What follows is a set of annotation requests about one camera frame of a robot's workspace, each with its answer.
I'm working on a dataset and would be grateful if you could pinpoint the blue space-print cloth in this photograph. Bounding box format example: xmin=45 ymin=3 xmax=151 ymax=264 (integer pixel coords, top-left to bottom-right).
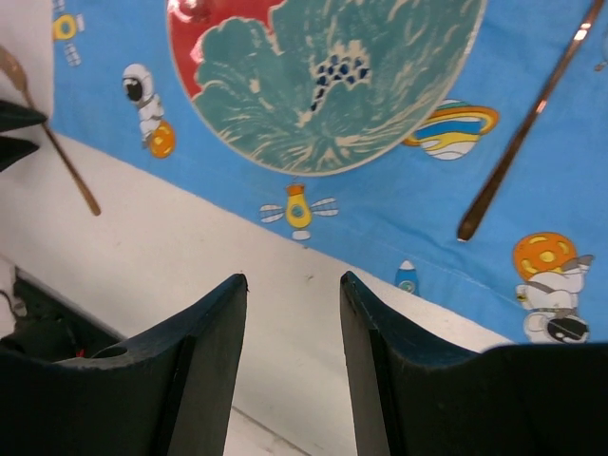
xmin=51 ymin=1 xmax=607 ymax=344

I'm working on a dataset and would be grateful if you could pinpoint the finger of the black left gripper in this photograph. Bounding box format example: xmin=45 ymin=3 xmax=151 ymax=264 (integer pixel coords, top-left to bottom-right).
xmin=0 ymin=136 xmax=39 ymax=172
xmin=0 ymin=100 xmax=48 ymax=133

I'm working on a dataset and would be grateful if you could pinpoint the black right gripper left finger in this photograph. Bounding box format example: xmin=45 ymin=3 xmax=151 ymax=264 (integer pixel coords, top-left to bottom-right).
xmin=1 ymin=274 xmax=248 ymax=455

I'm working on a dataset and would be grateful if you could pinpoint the red and teal plate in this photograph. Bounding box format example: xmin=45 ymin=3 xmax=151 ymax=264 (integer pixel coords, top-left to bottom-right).
xmin=166 ymin=1 xmax=486 ymax=177

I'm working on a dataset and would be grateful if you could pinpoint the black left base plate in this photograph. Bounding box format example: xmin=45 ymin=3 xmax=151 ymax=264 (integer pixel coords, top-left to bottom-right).
xmin=1 ymin=269 xmax=123 ymax=362

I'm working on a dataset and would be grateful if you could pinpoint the copper spoon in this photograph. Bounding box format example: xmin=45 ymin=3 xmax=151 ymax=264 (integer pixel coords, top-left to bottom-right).
xmin=456 ymin=0 xmax=605 ymax=242

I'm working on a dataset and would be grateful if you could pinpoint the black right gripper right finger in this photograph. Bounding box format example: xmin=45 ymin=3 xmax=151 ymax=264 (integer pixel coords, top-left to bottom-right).
xmin=340 ymin=273 xmax=607 ymax=455

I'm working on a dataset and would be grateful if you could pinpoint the copper fork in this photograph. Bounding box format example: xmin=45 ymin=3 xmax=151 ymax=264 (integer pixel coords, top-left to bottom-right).
xmin=1 ymin=46 xmax=102 ymax=217

